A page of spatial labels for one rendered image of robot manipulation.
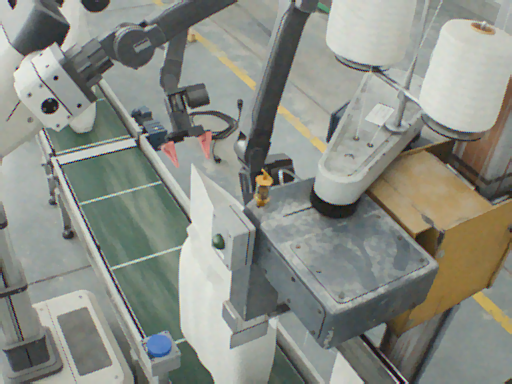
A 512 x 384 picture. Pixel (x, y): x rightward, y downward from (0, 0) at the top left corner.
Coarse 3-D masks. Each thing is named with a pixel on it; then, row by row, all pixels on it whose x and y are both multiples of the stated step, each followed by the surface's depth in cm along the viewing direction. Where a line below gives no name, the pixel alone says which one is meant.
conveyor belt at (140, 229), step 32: (96, 160) 264; (128, 160) 266; (96, 192) 246; (128, 192) 248; (160, 192) 250; (96, 224) 230; (128, 224) 232; (160, 224) 234; (128, 256) 218; (160, 256) 220; (128, 288) 205; (160, 288) 207; (160, 320) 195; (192, 352) 186
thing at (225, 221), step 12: (216, 216) 98; (228, 216) 98; (240, 216) 98; (216, 228) 100; (228, 228) 96; (240, 228) 96; (252, 228) 96; (228, 240) 96; (240, 240) 96; (252, 240) 98; (216, 252) 103; (228, 252) 98; (240, 252) 98; (252, 252) 100; (228, 264) 99; (240, 264) 100
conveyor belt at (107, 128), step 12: (96, 108) 301; (108, 108) 302; (96, 120) 291; (108, 120) 292; (48, 132) 279; (60, 132) 280; (72, 132) 281; (96, 132) 282; (108, 132) 283; (120, 132) 284; (60, 144) 272; (72, 144) 272; (84, 144) 273; (96, 144) 274; (96, 156) 275; (60, 168) 268
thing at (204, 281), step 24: (192, 168) 162; (192, 192) 167; (216, 192) 156; (192, 216) 172; (192, 240) 166; (192, 264) 162; (216, 264) 156; (192, 288) 164; (216, 288) 153; (192, 312) 170; (216, 312) 154; (192, 336) 179; (216, 336) 158; (264, 336) 152; (216, 360) 164; (240, 360) 155; (264, 360) 160
